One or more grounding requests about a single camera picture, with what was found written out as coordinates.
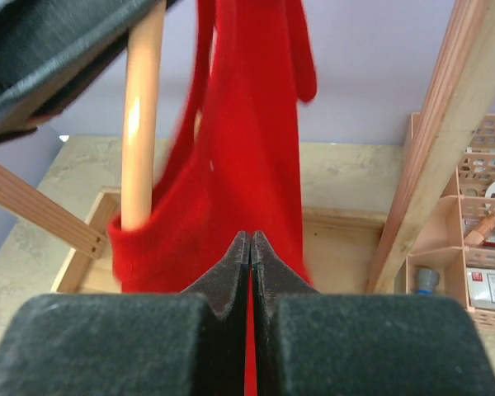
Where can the wooden clothes rack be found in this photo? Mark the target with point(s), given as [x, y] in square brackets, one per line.
[462, 89]

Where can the red t shirt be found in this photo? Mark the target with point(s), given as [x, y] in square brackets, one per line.
[232, 178]

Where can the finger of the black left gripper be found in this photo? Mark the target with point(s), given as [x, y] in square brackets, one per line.
[51, 51]

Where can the peach plastic file organizer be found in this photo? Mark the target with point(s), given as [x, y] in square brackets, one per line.
[463, 203]

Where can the copper coloured stick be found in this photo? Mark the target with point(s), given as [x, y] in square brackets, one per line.
[477, 231]

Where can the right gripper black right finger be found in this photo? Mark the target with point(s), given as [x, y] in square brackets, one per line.
[308, 343]

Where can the white box with red logo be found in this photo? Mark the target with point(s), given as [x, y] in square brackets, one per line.
[481, 288]

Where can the wooden hanger with metal hook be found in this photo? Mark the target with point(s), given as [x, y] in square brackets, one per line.
[141, 102]

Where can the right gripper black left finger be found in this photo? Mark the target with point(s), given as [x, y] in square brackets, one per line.
[123, 330]

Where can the grey and blue tube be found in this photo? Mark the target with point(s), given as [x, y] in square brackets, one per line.
[427, 280]

